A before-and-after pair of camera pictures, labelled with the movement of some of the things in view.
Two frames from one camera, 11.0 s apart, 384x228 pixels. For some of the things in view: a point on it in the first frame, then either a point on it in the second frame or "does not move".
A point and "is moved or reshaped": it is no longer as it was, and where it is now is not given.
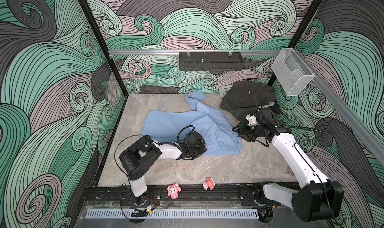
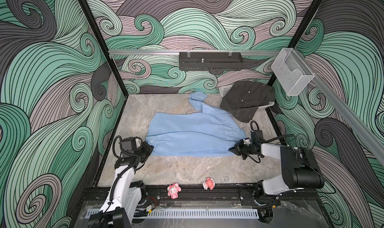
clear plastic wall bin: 291,71 does not move
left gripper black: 203,149 -> 147,147
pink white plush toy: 209,183 does not move
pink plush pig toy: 173,190 does not move
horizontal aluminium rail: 142,53 does not move
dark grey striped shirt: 243,98 does not move
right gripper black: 243,127 -> 237,150
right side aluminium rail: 370,136 does not move
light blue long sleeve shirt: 220,139 is moved or reshaped
